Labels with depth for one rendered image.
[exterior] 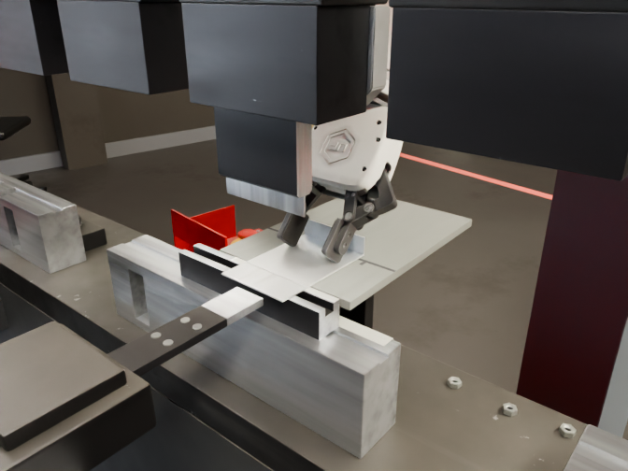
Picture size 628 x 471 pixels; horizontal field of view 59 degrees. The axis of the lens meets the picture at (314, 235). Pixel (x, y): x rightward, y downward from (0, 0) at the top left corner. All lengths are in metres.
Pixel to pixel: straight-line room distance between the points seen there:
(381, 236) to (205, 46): 0.30
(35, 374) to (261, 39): 0.28
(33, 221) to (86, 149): 3.77
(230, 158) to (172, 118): 4.55
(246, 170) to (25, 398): 0.26
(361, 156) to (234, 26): 0.20
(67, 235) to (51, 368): 0.51
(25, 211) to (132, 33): 0.43
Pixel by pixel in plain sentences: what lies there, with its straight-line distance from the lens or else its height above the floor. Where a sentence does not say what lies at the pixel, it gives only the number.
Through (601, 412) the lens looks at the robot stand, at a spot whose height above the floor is 0.50.
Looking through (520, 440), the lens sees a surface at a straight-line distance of 0.59.
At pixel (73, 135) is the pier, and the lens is 4.61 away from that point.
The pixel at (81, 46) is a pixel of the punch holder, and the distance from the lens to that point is 0.64.
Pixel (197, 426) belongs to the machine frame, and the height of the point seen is 0.82.
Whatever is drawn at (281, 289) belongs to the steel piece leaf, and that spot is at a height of 1.00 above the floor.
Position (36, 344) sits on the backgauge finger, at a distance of 0.45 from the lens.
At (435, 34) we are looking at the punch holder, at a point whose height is 1.24.
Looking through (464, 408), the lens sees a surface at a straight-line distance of 0.61.
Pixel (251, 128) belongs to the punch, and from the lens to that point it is 0.50.
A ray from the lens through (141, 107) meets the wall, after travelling 4.94.
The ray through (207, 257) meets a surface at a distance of 0.63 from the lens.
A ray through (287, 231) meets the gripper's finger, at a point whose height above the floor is 1.03.
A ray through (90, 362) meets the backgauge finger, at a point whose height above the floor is 1.03.
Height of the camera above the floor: 1.26
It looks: 24 degrees down
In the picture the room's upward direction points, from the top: straight up
